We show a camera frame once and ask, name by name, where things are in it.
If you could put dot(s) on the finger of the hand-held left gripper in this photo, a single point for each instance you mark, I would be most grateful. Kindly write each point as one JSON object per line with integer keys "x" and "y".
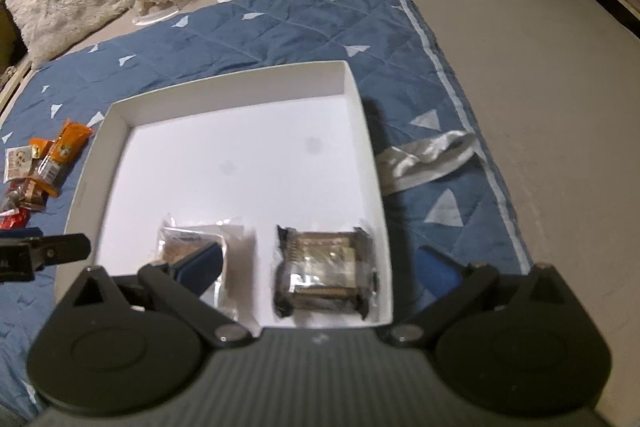
{"x": 60, "y": 249}

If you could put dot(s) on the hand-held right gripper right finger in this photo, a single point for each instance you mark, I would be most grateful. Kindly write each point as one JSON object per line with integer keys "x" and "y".
{"x": 440, "y": 268}

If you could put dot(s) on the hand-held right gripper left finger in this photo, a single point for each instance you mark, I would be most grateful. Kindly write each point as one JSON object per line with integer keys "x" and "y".
{"x": 201, "y": 264}

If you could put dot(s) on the clear brown cookie packet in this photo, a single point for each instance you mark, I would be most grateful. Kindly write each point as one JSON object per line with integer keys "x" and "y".
{"x": 187, "y": 241}

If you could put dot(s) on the red snack packet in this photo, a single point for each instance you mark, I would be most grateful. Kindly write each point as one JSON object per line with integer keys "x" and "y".
{"x": 14, "y": 218}

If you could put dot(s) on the brown snack bar packet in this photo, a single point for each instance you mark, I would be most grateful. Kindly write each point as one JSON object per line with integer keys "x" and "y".
{"x": 25, "y": 196}

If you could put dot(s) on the white face print snack packet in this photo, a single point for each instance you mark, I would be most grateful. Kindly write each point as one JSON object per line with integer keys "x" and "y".
{"x": 18, "y": 162}

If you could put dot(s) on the small orange snack packet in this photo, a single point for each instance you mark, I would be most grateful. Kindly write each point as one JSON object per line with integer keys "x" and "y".
{"x": 41, "y": 146}

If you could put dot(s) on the long orange snack packet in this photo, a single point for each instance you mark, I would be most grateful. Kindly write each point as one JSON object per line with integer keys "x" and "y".
{"x": 70, "y": 142}

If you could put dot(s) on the white cardboard box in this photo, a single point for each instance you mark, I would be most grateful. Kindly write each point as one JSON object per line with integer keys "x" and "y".
{"x": 240, "y": 157}

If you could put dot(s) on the dark clear snack packet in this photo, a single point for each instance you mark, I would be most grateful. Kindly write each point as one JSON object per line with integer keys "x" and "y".
{"x": 325, "y": 269}

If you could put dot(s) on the silver foil wrapper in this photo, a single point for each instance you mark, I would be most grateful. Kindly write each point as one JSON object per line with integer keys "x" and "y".
{"x": 425, "y": 157}

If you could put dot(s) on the blue quilted blanket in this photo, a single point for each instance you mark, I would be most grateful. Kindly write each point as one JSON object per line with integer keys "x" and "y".
{"x": 280, "y": 32}

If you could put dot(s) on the wooden bed frame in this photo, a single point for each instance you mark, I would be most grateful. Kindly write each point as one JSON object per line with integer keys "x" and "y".
{"x": 12, "y": 87}

